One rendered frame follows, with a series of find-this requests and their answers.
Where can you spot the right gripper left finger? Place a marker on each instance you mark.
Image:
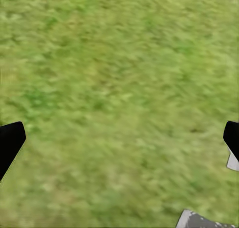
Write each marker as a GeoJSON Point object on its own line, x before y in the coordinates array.
{"type": "Point", "coordinates": [12, 137]}

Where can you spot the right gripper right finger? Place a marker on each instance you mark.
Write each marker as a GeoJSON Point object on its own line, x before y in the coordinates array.
{"type": "Point", "coordinates": [231, 137]}

